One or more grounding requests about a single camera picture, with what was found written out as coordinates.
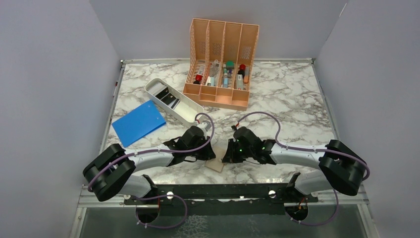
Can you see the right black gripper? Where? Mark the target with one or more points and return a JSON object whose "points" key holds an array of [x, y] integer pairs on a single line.
{"points": [[230, 156]]}

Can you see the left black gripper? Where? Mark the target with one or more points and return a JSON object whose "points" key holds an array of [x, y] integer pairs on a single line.
{"points": [[208, 153]]}

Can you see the beige card holder wallet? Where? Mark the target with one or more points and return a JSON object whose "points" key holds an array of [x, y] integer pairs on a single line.
{"points": [[216, 164]]}

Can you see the white oblong tray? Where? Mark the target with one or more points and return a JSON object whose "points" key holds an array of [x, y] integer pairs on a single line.
{"points": [[185, 111]]}

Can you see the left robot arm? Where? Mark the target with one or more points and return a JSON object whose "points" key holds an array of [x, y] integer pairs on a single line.
{"points": [[112, 172]]}

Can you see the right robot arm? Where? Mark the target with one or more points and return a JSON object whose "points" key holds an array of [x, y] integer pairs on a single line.
{"points": [[335, 165]]}

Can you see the black card in tray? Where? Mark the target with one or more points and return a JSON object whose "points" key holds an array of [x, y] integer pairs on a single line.
{"points": [[170, 100]]}

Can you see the white card in tray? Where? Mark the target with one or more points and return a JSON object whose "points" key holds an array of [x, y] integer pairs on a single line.
{"points": [[159, 90]]}

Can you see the blue notebook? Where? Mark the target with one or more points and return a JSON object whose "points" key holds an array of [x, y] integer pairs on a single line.
{"points": [[138, 123]]}

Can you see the red capped item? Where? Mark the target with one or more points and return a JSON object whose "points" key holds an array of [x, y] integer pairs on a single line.
{"points": [[198, 79]]}

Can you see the green capped bottle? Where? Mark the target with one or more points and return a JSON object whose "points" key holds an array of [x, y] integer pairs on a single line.
{"points": [[229, 65]]}

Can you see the red black bottle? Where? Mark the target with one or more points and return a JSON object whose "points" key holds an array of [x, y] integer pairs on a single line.
{"points": [[242, 69]]}

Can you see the peach desk organizer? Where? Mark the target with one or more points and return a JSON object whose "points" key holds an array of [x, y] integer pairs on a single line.
{"points": [[212, 44]]}

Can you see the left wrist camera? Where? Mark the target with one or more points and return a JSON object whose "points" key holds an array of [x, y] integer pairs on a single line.
{"points": [[205, 126]]}

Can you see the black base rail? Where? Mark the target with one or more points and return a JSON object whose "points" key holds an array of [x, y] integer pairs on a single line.
{"points": [[219, 199]]}

